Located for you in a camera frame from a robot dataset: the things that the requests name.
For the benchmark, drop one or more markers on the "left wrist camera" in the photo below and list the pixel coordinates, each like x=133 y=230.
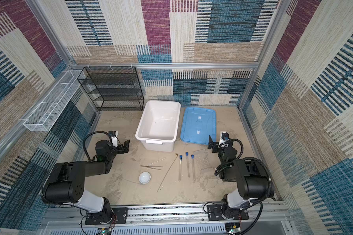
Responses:
x=114 y=139

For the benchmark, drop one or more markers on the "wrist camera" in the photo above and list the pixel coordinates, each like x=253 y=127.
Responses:
x=224 y=137
x=114 y=139

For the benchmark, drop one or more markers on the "white plastic bin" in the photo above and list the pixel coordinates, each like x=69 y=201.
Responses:
x=157 y=129

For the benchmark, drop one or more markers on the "blue plastic lid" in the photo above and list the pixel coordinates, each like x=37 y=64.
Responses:
x=198 y=125

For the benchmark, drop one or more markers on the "clear test tube rack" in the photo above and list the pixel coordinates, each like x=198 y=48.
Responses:
x=202 y=158

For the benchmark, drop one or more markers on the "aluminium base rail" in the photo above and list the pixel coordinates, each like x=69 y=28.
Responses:
x=273 y=218

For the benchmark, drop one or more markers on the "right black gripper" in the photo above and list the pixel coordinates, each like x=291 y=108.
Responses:
x=215 y=144

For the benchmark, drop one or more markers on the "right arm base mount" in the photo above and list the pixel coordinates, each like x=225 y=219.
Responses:
x=220 y=213

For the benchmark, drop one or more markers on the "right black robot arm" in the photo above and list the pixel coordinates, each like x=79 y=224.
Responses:
x=252 y=177

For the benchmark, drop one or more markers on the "black wire shelf rack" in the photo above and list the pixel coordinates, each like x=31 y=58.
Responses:
x=113 y=88

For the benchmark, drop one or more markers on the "white wire wall basket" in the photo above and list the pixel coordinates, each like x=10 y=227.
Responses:
x=47 y=112

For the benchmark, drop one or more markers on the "metal tweezers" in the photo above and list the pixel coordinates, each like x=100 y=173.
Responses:
x=153 y=167

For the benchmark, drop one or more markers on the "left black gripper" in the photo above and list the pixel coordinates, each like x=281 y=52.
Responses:
x=122 y=147

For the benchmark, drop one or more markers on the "white porcelain dish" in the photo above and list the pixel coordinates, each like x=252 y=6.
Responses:
x=144 y=178

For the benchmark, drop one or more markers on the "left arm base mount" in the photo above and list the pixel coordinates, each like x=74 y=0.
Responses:
x=112 y=217

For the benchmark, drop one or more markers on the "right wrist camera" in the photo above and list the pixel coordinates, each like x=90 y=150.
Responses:
x=224 y=137

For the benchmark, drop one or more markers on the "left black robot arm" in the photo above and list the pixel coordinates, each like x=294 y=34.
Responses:
x=65 y=185

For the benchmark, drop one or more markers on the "blue-capped test tube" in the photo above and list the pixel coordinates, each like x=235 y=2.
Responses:
x=187 y=160
x=180 y=168
x=193 y=168

